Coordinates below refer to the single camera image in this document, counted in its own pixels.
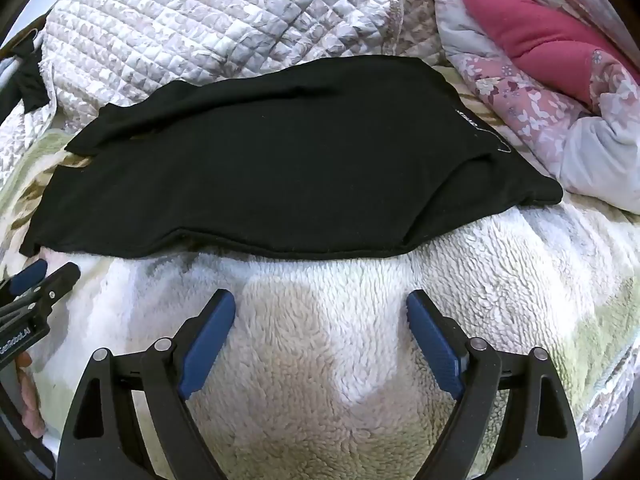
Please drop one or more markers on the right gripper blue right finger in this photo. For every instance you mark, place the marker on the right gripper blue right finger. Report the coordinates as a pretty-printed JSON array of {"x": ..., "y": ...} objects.
[{"x": 537, "y": 438}]

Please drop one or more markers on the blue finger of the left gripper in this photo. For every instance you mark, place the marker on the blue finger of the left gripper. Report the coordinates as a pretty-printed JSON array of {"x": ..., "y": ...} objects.
[
  {"x": 19, "y": 283},
  {"x": 51, "y": 289}
]

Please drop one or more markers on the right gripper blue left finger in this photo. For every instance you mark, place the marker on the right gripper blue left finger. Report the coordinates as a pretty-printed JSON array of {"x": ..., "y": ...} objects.
[{"x": 102, "y": 438}]

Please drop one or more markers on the black pants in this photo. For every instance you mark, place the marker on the black pants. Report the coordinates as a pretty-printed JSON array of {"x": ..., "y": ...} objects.
[{"x": 365, "y": 157}]

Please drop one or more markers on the person's left hand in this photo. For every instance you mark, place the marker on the person's left hand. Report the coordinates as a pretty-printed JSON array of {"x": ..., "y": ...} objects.
[{"x": 31, "y": 417}]

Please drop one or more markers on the fluffy floral plush blanket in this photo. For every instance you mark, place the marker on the fluffy floral plush blanket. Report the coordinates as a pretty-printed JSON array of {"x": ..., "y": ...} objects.
[{"x": 319, "y": 377}]

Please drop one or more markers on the white quilted floral bedspread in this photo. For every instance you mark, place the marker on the white quilted floral bedspread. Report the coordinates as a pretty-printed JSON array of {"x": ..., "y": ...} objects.
[{"x": 96, "y": 52}]

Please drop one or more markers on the pink floral rolled comforter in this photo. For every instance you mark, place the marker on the pink floral rolled comforter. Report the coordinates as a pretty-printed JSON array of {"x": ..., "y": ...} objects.
[{"x": 591, "y": 149}]

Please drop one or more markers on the magenta fleece pillow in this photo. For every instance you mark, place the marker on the magenta fleece pillow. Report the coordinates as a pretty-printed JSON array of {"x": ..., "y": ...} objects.
[{"x": 549, "y": 45}]

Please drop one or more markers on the black cloth on rail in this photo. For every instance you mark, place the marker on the black cloth on rail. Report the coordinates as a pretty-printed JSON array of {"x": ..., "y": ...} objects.
[{"x": 22, "y": 80}]

